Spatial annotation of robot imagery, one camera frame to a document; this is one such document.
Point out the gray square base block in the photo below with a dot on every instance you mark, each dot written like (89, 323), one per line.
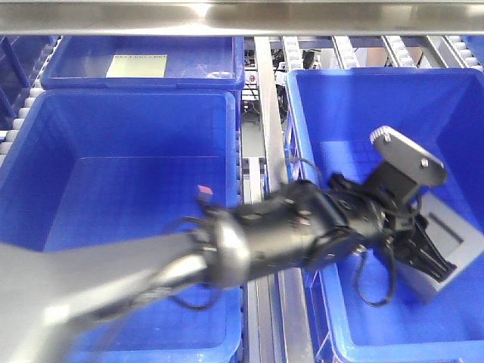
(455, 238)

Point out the gray wrist camera mount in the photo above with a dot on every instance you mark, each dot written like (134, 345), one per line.
(408, 157)

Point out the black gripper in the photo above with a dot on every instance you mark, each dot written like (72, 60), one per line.
(361, 217)

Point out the gray robot arm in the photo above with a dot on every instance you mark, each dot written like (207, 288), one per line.
(47, 299)

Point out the blue bin rear left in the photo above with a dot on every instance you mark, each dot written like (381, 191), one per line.
(196, 62)

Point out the pale green sheet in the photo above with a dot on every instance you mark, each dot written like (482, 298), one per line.
(137, 66)

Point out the large blue bin left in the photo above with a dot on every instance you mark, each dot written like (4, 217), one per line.
(90, 167)

